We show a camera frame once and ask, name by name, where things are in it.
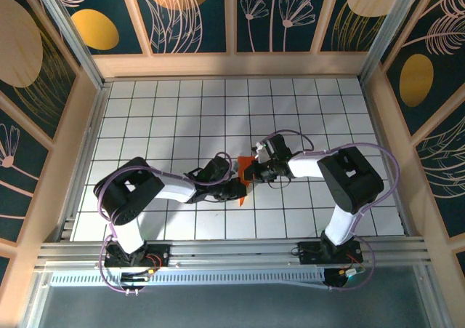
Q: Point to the orange cloth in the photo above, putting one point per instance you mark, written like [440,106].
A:
[244,160]

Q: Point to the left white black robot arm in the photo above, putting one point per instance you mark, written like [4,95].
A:
[174,190]

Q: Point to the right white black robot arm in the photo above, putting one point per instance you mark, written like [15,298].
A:
[305,164]

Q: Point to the small controller circuit board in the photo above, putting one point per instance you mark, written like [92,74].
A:
[134,278]
[350,272]

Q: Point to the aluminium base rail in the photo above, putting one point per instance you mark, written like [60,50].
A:
[232,255]

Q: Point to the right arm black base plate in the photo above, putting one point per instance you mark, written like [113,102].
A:
[309,255]

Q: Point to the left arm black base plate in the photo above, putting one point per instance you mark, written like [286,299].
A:
[156,249]

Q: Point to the aluminium frame post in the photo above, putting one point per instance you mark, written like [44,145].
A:
[74,40]
[430,302]
[388,33]
[34,302]

